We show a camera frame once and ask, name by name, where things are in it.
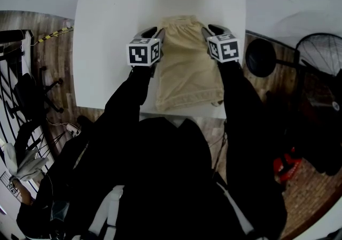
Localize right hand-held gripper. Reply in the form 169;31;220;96
200;24;239;63

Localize person's left white shoulder strap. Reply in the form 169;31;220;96
89;185;125;240

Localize person's left forearm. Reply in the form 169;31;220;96
105;65;153;117

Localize person's black jacket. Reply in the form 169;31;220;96
48;115;288;240

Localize black metal stair railing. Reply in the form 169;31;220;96
0;43;54;159

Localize yellow black striped cable cover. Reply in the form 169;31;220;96
36;26;74;44

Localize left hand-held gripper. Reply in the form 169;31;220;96
126;26;167;78

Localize grey cloth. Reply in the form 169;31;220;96
5;142;50;181

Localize person's white shoulder strap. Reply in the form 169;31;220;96
89;185;125;240
216;180;254;237

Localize black office chair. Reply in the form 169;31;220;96
12;66;65;117

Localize white power strip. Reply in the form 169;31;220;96
66;123;82;137

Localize black bag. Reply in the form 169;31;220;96
283;73;342;175

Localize person's right white shoulder strap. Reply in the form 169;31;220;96
216;180;254;237

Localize person's right forearm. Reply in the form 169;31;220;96
217;59;265;127

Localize beige shorts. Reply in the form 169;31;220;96
154;14;224;113

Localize black standing fan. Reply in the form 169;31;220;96
245;33;342;117

